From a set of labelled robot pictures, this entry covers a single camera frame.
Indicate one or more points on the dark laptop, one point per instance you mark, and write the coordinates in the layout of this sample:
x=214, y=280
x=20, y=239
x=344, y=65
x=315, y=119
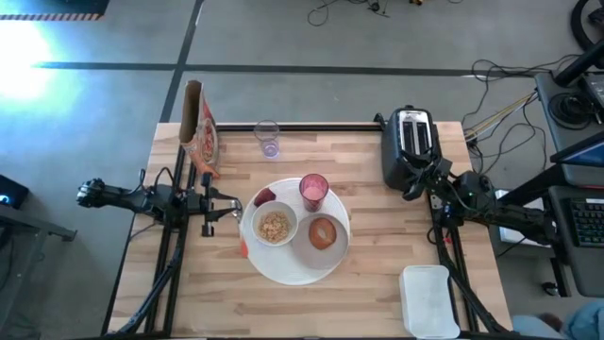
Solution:
x=585, y=160

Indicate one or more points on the cereal rings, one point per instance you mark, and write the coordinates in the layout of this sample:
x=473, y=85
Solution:
x=274, y=227

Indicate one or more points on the black keyboard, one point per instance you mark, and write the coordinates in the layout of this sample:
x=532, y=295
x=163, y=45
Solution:
x=590, y=222

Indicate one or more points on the white rectangular tray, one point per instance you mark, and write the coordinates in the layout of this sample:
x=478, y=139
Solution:
x=429, y=302

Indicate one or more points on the red faceted tumbler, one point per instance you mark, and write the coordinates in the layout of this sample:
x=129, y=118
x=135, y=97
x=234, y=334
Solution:
x=313, y=193

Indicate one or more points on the orange pumpkin cereal box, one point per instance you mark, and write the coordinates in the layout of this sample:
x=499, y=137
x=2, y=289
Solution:
x=205, y=141

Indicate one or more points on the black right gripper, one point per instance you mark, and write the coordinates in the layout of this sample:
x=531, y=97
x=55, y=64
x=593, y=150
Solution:
x=431, y=170

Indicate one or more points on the person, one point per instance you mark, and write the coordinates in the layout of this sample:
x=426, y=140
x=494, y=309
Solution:
x=585, y=321

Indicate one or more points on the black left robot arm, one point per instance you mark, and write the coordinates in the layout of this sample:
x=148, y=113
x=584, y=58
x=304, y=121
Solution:
x=141, y=200

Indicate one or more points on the dark grey side desk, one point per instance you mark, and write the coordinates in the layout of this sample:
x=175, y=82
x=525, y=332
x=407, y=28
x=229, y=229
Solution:
x=590, y=278

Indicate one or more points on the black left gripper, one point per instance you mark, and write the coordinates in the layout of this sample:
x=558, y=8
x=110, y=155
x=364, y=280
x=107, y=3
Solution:
x=207, y=208

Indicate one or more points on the clear glass tumbler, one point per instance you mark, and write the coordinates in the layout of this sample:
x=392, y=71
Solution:
x=269, y=144

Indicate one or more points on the round white woven placemat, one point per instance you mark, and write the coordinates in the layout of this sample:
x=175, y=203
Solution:
x=278, y=266

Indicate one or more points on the dark red apple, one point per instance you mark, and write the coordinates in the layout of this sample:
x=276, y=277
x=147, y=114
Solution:
x=265, y=197

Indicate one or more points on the white ceramic bowl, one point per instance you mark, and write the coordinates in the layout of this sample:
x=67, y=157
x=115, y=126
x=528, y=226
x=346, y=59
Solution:
x=257, y=231

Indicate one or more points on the black hazard striped mat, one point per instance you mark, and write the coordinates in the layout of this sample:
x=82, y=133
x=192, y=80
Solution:
x=47, y=5

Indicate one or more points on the beige round plate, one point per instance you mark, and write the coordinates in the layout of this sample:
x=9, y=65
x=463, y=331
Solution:
x=330, y=257

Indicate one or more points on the black toaster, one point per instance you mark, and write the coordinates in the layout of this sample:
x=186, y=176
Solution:
x=394, y=151

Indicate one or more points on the white paper sheet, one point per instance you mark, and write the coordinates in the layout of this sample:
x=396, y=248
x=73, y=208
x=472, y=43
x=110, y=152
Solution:
x=519, y=237

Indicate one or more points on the black equipment stand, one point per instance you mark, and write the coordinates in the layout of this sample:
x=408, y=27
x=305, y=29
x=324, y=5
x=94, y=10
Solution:
x=42, y=226

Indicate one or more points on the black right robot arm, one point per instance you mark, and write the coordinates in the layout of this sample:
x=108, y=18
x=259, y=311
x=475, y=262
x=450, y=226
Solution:
x=472, y=193

